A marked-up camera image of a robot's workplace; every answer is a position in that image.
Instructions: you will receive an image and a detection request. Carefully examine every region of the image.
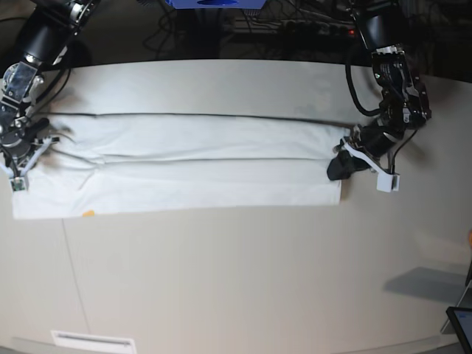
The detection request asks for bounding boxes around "white label strip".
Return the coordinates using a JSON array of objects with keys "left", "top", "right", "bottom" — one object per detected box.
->
[{"left": 51, "top": 330, "right": 136, "bottom": 353}]

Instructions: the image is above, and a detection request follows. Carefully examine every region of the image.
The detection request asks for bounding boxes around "black power strip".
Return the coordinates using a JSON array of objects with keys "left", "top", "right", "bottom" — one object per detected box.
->
[{"left": 282, "top": 18, "right": 358, "bottom": 38}]

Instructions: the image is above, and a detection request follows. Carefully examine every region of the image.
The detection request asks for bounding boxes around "white wrist camera left mount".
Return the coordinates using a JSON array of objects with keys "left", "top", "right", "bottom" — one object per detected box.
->
[{"left": 333, "top": 136, "right": 400, "bottom": 192}]

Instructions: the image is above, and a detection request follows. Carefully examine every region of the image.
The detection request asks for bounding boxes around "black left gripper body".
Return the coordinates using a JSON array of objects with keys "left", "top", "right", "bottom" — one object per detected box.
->
[{"left": 356, "top": 123, "right": 400, "bottom": 159}]

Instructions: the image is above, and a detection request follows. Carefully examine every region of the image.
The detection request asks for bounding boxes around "white wrist camera right mount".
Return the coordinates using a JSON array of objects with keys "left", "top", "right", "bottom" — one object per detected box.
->
[{"left": 1, "top": 135, "right": 60, "bottom": 192}]

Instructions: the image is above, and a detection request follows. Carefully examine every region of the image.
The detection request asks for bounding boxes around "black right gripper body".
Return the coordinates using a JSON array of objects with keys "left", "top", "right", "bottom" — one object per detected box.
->
[{"left": 1, "top": 127, "right": 41, "bottom": 168}]

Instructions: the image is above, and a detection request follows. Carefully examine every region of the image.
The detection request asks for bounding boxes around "black tablet screen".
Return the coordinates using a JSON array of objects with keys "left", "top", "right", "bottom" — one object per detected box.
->
[{"left": 446, "top": 307, "right": 471, "bottom": 354}]

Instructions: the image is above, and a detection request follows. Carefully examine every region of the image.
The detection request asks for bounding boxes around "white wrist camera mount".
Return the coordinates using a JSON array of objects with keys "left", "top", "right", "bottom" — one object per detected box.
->
[
  {"left": 333, "top": 136, "right": 400, "bottom": 192},
  {"left": 1, "top": 135, "right": 60, "bottom": 192}
]

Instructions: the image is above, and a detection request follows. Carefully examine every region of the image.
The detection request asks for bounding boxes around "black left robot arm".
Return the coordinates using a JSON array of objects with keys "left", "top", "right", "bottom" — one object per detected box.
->
[{"left": 327, "top": 1, "right": 431, "bottom": 191}]

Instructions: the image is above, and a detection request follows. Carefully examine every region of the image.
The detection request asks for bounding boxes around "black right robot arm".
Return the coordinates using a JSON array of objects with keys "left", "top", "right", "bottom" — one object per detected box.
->
[{"left": 1, "top": 1, "right": 100, "bottom": 177}]

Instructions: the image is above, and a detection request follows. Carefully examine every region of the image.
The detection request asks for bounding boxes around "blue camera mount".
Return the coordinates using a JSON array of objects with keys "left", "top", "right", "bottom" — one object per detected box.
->
[{"left": 166, "top": 0, "right": 266, "bottom": 10}]

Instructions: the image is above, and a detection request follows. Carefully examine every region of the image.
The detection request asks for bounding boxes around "white printed T-shirt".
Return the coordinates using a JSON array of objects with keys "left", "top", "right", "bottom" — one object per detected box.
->
[{"left": 12, "top": 114, "right": 349, "bottom": 220}]

